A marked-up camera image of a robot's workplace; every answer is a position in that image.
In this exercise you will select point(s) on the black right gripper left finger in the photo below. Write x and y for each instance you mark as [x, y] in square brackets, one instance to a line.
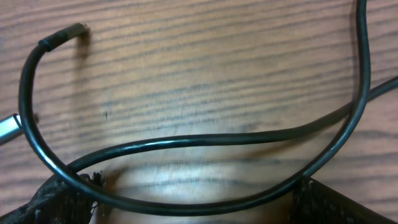
[54, 203]

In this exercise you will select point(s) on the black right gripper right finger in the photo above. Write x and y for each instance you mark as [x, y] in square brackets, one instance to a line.
[315, 203]

